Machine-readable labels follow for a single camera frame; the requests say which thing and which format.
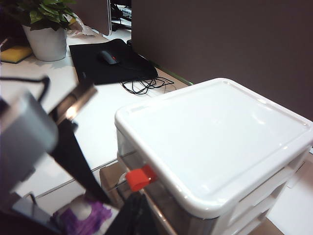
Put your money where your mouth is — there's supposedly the crumpled plastic wrapper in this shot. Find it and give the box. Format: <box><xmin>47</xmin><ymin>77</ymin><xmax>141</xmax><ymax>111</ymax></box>
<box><xmin>66</xmin><ymin>13</ymin><xmax>100</xmax><ymax>38</ymax></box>

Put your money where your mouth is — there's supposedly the brown side panel silver edge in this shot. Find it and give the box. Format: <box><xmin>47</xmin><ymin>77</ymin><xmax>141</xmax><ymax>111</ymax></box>
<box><xmin>73</xmin><ymin>0</ymin><xmax>115</xmax><ymax>38</ymax></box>

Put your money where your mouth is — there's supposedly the yellow sponge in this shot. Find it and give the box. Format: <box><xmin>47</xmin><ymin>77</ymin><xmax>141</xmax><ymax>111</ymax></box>
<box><xmin>0</xmin><ymin>45</ymin><xmax>33</xmax><ymax>65</ymax></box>

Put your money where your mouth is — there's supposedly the thin black mouse cable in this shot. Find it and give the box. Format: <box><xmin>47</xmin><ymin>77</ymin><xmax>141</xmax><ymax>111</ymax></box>
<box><xmin>121</xmin><ymin>62</ymin><xmax>176</xmax><ymax>95</ymax></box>

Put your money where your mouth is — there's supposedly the purple white napkin pack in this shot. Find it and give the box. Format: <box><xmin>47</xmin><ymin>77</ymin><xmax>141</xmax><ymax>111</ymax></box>
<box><xmin>50</xmin><ymin>194</ymin><xmax>113</xmax><ymax>235</ymax></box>

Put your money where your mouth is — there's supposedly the smoked drawer with red handle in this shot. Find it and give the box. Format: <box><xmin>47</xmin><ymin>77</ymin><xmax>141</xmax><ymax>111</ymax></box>
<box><xmin>117</xmin><ymin>153</ymin><xmax>194</xmax><ymax>221</ymax></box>
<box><xmin>0</xmin><ymin>156</ymin><xmax>177</xmax><ymax>235</ymax></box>

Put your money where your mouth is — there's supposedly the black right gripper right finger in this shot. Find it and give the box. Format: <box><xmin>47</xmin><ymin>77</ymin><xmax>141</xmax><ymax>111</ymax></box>
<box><xmin>134</xmin><ymin>191</ymin><xmax>157</xmax><ymax>235</ymax></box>

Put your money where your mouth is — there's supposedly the black computer mouse red wheel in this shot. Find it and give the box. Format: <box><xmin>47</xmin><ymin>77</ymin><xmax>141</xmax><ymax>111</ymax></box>
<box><xmin>97</xmin><ymin>50</ymin><xmax>120</xmax><ymax>66</ymax></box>

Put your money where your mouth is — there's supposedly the white plant pot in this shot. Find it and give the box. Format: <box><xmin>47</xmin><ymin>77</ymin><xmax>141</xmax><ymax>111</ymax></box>
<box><xmin>22</xmin><ymin>24</ymin><xmax>68</xmax><ymax>62</ymax></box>

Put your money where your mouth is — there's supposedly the metal left gripper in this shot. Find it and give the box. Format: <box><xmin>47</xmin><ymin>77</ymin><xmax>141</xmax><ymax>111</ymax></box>
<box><xmin>50</xmin><ymin>80</ymin><xmax>112</xmax><ymax>206</ymax></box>

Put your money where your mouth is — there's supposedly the white plastic drawer cabinet frame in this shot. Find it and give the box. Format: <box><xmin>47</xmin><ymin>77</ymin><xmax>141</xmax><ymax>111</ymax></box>
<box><xmin>114</xmin><ymin>77</ymin><xmax>313</xmax><ymax>235</ymax></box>

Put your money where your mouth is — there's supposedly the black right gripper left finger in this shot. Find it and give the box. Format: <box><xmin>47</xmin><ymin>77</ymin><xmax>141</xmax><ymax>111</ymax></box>
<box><xmin>105</xmin><ymin>192</ymin><xmax>141</xmax><ymax>235</ymax></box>

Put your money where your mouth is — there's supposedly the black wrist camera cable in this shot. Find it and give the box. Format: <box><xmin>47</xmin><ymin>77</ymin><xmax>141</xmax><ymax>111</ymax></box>
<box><xmin>0</xmin><ymin>75</ymin><xmax>51</xmax><ymax>102</ymax></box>

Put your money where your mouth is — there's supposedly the black mouse pad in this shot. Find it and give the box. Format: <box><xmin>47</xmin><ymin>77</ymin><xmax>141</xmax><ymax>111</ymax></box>
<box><xmin>68</xmin><ymin>38</ymin><xmax>158</xmax><ymax>86</ymax></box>

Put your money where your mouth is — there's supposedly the brown desk partition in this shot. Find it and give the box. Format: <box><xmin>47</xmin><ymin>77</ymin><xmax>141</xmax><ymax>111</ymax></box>
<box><xmin>131</xmin><ymin>0</ymin><xmax>313</xmax><ymax>103</ymax></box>

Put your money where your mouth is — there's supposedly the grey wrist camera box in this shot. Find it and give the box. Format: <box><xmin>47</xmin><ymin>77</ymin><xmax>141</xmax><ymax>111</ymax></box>
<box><xmin>0</xmin><ymin>89</ymin><xmax>60</xmax><ymax>177</ymax></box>

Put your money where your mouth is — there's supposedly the green edge strip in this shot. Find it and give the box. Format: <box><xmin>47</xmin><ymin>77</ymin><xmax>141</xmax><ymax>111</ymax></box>
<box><xmin>154</xmin><ymin>62</ymin><xmax>195</xmax><ymax>86</ymax></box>

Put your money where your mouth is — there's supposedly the green leafy plant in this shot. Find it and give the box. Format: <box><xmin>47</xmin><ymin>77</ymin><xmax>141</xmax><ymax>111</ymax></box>
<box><xmin>4</xmin><ymin>0</ymin><xmax>79</xmax><ymax>32</ymax></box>

